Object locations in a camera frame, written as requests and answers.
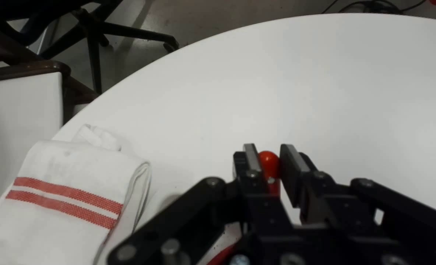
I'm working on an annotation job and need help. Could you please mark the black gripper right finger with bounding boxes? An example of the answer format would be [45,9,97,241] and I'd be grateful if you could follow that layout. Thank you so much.
[279,143,436,265]

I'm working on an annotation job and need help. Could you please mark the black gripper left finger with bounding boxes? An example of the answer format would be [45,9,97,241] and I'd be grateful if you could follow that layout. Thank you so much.
[106,143,293,265]

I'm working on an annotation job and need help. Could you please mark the red handled metal spoon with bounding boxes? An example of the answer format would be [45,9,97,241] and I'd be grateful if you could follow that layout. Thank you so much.
[204,151,281,265]

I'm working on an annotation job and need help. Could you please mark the white towel red stripes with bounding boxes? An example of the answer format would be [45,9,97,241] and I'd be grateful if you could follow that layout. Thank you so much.
[0,123,153,265]

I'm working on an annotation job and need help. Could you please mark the black mesh office chair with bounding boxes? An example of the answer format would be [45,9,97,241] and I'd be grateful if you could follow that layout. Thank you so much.
[0,0,179,95]

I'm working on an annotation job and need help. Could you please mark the black floor cable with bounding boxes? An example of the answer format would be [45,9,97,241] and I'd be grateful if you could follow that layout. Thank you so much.
[322,0,415,15]

